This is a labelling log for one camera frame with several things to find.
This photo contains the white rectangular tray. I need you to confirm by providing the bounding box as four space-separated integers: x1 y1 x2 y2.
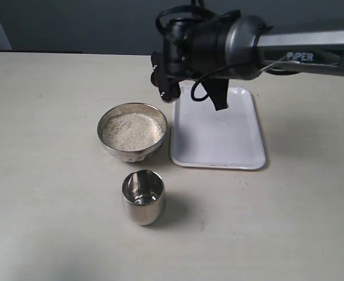
170 84 266 170

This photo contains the dark brown wooden spoon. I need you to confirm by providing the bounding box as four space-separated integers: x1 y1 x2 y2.
150 72 158 87

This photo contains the steel cup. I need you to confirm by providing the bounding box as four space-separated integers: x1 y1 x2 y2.
122 170 166 225

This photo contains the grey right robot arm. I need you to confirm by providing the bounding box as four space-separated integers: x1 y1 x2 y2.
151 5 344 111

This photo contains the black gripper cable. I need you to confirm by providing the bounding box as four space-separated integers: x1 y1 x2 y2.
155 0 278 102

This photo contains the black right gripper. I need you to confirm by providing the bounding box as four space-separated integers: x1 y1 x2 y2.
151 13 233 111

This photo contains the steel bowl of rice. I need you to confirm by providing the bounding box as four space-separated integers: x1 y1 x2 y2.
97 102 168 163

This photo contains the white rice in bowl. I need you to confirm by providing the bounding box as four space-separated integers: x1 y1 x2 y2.
103 113 164 152

